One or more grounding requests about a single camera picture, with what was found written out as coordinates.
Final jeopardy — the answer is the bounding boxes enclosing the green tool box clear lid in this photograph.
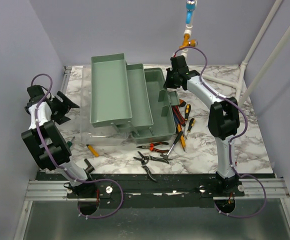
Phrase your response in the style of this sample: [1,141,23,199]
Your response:
[79,53,180,146]

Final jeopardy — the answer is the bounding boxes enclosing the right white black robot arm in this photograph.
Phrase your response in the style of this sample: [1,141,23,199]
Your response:
[164,55,240,196]

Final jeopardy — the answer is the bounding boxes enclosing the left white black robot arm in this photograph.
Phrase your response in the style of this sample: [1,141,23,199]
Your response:
[21,85,96,198]

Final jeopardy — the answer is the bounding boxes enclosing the orange box cutter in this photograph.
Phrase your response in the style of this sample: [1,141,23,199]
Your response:
[176,124,186,152]

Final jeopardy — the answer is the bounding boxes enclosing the orange long nose pliers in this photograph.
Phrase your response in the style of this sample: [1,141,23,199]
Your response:
[137,141,169,154]

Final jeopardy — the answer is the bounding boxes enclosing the small black claw hammer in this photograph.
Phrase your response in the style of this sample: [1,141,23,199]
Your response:
[160,130,183,161]

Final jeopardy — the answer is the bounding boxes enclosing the blue handle screwdriver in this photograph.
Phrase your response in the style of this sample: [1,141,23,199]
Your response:
[173,114,180,125]

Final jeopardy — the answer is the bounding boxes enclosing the white pvc pipe frame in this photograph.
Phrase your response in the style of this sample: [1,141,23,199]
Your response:
[178,0,290,107]

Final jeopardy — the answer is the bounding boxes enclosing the aluminium rail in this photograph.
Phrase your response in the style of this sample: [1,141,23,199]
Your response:
[23,180,72,201]

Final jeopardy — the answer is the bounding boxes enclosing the black mounting rail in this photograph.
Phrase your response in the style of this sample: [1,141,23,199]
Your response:
[34,172,277,210]

